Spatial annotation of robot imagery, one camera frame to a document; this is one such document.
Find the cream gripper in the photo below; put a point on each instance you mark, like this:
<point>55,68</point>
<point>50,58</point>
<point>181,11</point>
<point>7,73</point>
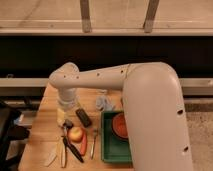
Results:
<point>60,117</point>

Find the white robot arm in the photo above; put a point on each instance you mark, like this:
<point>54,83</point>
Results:
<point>153,107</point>

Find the black rectangular block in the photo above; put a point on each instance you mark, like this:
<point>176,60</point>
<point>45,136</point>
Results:
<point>83,117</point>

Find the red yellow apple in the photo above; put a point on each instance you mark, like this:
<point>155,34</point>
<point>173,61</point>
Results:
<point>75,134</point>

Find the orange carrot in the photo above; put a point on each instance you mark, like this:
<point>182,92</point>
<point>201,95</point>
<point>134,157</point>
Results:
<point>83,147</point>

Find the white plastic knife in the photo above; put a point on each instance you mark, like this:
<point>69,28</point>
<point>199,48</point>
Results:
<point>51,157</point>

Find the crumpled blue cloth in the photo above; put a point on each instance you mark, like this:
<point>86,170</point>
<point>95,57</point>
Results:
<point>104,104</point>

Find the black equipment at left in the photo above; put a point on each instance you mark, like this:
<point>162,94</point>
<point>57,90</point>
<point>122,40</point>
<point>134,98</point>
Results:
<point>9,131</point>

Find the red bowl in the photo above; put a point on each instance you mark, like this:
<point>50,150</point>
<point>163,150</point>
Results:
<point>119,126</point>

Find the green plastic tray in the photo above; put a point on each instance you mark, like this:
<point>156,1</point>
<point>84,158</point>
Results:
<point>113,148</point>

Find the cream handled knife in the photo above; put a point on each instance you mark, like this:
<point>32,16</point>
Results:
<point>62,153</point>

